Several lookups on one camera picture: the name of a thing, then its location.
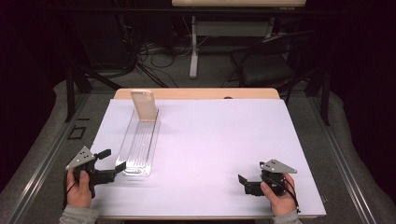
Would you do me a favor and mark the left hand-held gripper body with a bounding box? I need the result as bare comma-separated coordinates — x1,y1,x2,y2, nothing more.
64,146,117,200

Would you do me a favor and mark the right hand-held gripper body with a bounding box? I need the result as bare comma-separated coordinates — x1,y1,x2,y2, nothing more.
245,159,298,197

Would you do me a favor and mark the clear plastic tray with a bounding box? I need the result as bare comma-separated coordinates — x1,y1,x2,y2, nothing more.
115,106,162,177

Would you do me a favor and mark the beige phone case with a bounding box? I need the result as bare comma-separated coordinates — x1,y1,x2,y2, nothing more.
130,89,159,122

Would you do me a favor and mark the person's left hand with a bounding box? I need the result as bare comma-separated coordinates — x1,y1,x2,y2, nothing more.
65,168,92,209

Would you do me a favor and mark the person's right hand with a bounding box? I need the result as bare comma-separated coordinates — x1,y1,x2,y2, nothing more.
261,173,297,217

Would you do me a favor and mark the black stand leg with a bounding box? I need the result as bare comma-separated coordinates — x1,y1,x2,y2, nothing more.
306,68,332,127
64,66,122,123

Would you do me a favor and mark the wooden table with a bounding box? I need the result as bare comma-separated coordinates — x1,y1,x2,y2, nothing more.
99,87,325,221

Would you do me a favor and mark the black chair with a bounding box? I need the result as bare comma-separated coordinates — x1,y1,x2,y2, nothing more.
229,31,316,91

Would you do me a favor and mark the thin black cable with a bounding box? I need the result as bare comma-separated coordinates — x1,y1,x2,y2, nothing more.
63,172,78,209
281,176,302,214

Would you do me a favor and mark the metal floor rail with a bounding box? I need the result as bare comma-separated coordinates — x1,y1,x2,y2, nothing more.
0,92,92,224
307,96,378,224

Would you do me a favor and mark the tangle of black floor cables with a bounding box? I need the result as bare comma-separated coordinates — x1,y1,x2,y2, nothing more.
118,15,194,89

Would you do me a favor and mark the white desk with metal frame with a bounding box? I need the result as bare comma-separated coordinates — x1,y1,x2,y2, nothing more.
171,0,307,79

